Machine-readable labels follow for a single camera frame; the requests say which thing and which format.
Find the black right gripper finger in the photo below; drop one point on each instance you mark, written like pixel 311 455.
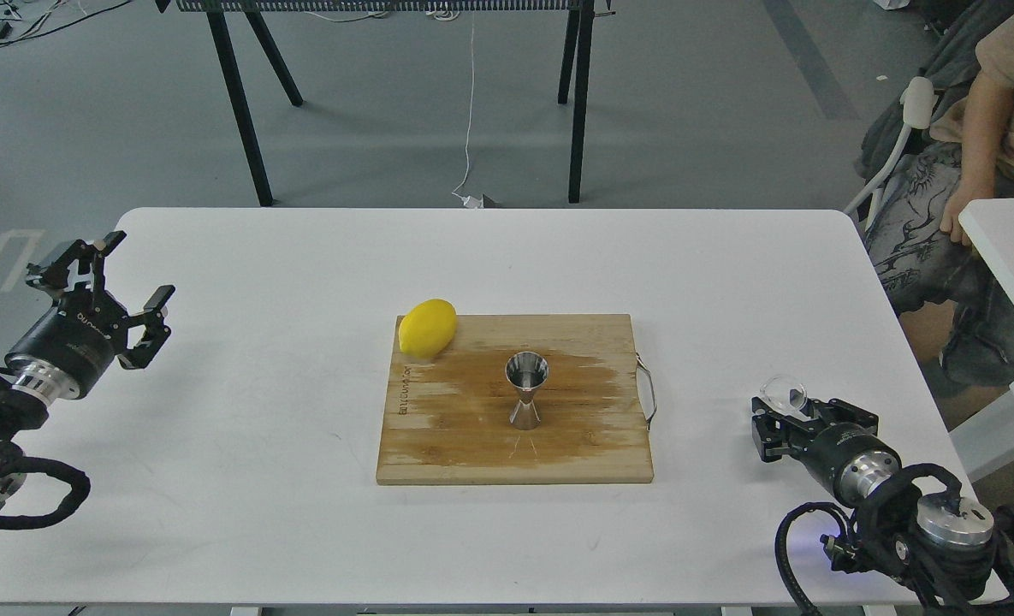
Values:
pixel 824 414
pixel 777 436

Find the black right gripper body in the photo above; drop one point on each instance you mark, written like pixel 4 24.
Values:
pixel 850 462

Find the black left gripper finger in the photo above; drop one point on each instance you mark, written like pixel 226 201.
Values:
pixel 77 267
pixel 155 332

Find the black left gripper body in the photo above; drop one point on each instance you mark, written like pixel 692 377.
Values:
pixel 66 351

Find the small clear glass cup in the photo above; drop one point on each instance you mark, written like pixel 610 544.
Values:
pixel 784 394

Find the steel double jigger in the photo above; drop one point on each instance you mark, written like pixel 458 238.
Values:
pixel 527 371

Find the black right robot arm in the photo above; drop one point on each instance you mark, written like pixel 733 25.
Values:
pixel 910 523

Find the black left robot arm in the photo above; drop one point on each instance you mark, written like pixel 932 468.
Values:
pixel 20 411

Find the yellow lemon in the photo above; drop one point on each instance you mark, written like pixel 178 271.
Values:
pixel 427 329

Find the wooden cutting board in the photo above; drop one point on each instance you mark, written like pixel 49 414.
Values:
pixel 446 419

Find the seated person in tan shirt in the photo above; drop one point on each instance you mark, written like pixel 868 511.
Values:
pixel 918 247

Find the white office chair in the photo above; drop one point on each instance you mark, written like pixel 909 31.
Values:
pixel 939 83

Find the black metal background table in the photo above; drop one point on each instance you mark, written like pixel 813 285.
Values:
pixel 309 50

